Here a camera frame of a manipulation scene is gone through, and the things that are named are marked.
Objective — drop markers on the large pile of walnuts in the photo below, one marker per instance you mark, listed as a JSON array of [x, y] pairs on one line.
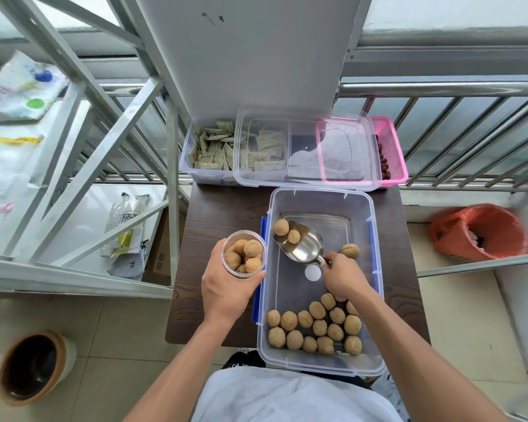
[[319, 327]]

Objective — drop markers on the grey metal shelf frame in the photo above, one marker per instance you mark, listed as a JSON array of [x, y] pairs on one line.
[[88, 158]]

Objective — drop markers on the person's left forearm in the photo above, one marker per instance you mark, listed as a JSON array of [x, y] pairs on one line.
[[180, 373]]

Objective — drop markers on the person's right hand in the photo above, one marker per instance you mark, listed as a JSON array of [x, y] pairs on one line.
[[345, 276]]

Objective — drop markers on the clear bin with blue latches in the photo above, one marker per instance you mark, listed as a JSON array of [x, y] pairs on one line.
[[290, 285]]

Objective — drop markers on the brown rimmed dark pot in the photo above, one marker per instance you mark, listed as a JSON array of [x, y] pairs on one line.
[[31, 366]]

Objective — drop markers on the person's right forearm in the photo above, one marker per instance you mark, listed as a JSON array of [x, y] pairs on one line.
[[418, 364]]

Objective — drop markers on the small heap of walnuts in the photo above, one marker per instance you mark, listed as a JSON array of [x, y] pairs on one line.
[[251, 249]]

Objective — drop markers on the steel scoop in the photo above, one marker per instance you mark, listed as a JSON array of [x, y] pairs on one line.
[[306, 248]]

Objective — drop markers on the clear box of packets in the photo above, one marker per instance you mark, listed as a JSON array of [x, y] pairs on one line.
[[189, 169]]

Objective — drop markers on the tan walnut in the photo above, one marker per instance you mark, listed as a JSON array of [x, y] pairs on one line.
[[294, 236], [281, 227], [350, 250]]

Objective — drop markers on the pile of white packets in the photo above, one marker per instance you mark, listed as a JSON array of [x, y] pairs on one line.
[[264, 149]]

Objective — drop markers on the person's left hand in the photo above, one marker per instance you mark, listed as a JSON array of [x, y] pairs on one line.
[[224, 294]]

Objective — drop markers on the clear bag with green label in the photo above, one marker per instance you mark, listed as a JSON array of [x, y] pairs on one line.
[[127, 224]]

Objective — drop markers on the clear plastic bin lid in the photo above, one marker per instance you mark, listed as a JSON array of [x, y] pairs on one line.
[[306, 144]]

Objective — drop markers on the pink plastic basket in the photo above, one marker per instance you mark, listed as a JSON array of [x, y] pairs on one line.
[[395, 144]]

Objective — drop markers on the white bag with coloured dots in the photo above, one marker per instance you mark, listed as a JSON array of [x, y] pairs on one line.
[[22, 90]]

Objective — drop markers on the steel window railing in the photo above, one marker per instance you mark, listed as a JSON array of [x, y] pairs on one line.
[[444, 88]]

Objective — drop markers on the pile of beige packets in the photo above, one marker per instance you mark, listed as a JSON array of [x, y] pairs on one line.
[[211, 149]]

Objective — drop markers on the yellow strip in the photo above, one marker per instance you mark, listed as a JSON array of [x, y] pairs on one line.
[[15, 139]]

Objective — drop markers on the person's left thumb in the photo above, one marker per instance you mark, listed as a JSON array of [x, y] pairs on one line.
[[254, 281]]

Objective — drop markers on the white shirt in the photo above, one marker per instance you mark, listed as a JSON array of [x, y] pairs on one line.
[[290, 397]]

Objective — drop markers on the white pillar board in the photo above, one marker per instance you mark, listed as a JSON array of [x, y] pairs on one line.
[[255, 57]]

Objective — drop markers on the person's right thumb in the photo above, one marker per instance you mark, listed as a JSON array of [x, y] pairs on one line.
[[332, 257]]

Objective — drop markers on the pile of red dates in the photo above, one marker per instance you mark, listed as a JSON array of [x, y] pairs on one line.
[[383, 164]]

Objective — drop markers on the brown cardboard box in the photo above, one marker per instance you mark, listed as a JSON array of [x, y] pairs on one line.
[[159, 254]]

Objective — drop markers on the grey metal bar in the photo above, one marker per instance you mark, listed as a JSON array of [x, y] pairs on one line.
[[479, 263]]

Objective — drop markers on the white round sticker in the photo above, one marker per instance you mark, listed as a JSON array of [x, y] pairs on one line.
[[313, 272]]

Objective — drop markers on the clear plastic cup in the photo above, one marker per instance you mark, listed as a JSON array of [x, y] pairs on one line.
[[229, 270]]

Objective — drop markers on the orange waste bin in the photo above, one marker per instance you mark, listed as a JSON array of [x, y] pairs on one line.
[[497, 228]]

